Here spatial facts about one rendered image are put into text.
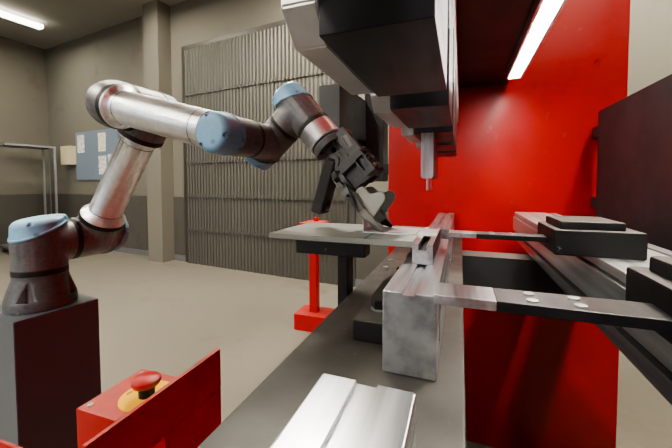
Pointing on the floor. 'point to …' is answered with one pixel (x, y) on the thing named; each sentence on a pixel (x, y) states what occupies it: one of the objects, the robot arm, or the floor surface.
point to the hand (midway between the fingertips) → (381, 226)
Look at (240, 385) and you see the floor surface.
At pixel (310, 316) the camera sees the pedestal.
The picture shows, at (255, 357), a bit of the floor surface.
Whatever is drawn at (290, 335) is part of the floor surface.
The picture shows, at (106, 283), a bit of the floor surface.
